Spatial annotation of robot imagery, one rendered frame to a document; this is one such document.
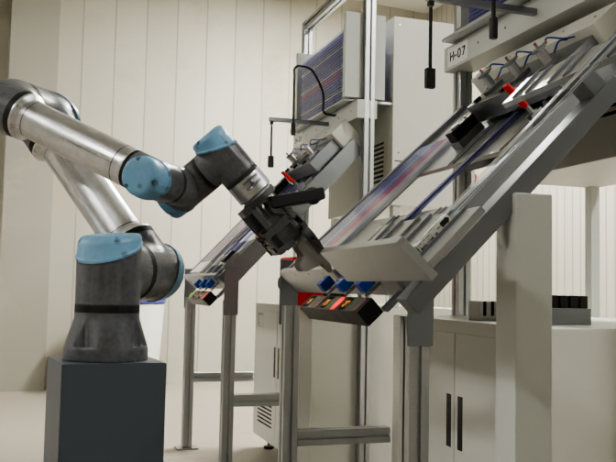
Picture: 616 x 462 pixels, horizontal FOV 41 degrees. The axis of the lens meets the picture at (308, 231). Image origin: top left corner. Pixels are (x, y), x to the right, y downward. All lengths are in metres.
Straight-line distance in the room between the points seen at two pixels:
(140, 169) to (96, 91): 4.43
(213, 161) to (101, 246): 0.27
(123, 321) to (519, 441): 0.71
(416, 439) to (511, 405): 0.29
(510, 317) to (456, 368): 0.72
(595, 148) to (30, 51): 4.30
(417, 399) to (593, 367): 0.39
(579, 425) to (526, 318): 0.51
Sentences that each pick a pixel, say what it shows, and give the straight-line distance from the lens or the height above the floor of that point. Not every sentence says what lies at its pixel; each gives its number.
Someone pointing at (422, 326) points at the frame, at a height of 0.62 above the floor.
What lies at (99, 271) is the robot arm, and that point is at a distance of 1.50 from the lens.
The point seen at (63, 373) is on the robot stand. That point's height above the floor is 0.54.
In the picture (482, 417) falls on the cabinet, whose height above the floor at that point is 0.42.
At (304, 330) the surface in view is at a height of 0.56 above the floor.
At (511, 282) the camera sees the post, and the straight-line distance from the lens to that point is 1.22.
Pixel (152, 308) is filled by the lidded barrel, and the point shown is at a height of 0.54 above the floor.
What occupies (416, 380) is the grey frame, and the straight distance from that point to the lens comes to 1.46.
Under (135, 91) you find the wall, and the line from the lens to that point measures 5.96.
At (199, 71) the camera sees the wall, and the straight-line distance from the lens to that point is 6.12.
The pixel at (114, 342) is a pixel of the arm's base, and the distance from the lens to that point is 1.48.
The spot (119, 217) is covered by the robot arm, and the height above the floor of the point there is 0.82.
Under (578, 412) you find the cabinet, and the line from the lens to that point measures 1.69.
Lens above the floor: 0.69
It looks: 4 degrees up
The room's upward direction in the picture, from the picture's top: 1 degrees clockwise
